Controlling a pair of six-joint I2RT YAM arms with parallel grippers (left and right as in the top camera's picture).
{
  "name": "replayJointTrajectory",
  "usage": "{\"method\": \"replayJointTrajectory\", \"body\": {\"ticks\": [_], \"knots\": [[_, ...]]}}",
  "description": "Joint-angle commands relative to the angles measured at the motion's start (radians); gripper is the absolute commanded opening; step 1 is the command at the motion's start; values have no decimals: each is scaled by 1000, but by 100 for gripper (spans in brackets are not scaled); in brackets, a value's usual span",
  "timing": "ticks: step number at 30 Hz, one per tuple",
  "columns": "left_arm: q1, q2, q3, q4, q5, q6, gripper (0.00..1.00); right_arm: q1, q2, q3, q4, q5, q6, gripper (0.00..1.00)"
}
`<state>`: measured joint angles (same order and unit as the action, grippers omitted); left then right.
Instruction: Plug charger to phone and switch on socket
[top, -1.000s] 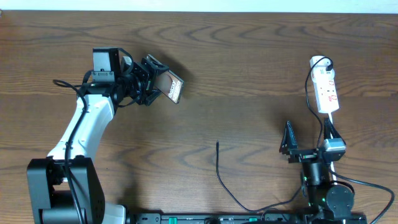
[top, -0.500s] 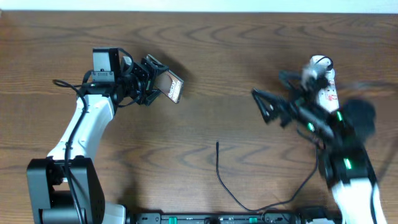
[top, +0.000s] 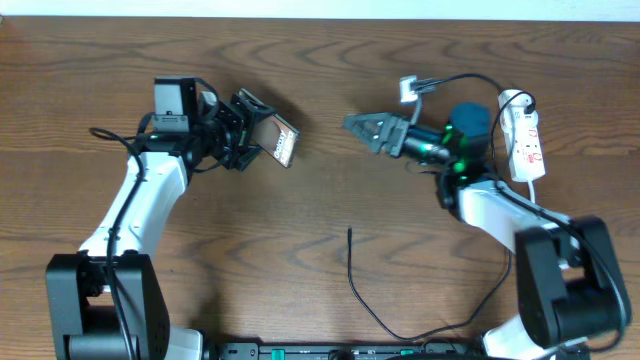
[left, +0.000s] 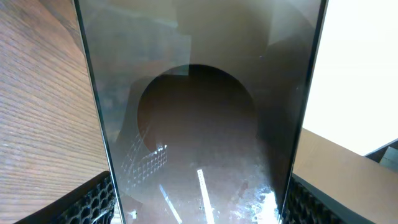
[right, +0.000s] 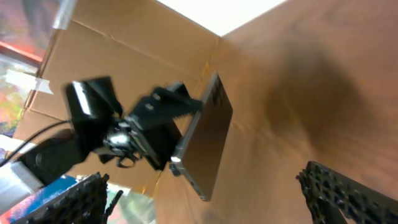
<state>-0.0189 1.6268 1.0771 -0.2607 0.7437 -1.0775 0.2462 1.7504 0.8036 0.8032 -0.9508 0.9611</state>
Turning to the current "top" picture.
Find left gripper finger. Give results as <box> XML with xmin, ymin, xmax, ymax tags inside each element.
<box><xmin>234</xmin><ymin>145</ymin><xmax>262</xmax><ymax>171</ymax></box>
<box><xmin>236</xmin><ymin>88</ymin><xmax>275</xmax><ymax>118</ymax></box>

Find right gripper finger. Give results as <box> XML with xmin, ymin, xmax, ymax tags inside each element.
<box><xmin>343</xmin><ymin>112</ymin><xmax>392</xmax><ymax>131</ymax></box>
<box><xmin>344</xmin><ymin>124</ymin><xmax>388</xmax><ymax>153</ymax></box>

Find Samsung Galaxy smartphone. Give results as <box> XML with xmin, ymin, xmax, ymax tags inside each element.
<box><xmin>252</xmin><ymin>114</ymin><xmax>300</xmax><ymax>168</ymax></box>

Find black USB charging cable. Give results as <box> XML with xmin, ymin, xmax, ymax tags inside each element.
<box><xmin>346</xmin><ymin>90</ymin><xmax>537</xmax><ymax>343</ymax></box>

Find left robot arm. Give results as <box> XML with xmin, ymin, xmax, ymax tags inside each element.
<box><xmin>45</xmin><ymin>76</ymin><xmax>276</xmax><ymax>359</ymax></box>

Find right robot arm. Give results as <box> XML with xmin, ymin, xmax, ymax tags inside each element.
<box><xmin>343</xmin><ymin>103</ymin><xmax>632</xmax><ymax>359</ymax></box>

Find white power strip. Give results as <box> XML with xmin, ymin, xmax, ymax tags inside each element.
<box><xmin>499</xmin><ymin>111</ymin><xmax>546</xmax><ymax>183</ymax></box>

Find white USB wall charger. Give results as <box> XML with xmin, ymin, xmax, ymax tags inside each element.
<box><xmin>498</xmin><ymin>89</ymin><xmax>536</xmax><ymax>125</ymax></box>

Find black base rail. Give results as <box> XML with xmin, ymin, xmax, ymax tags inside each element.
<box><xmin>201</xmin><ymin>342</ymin><xmax>483</xmax><ymax>360</ymax></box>

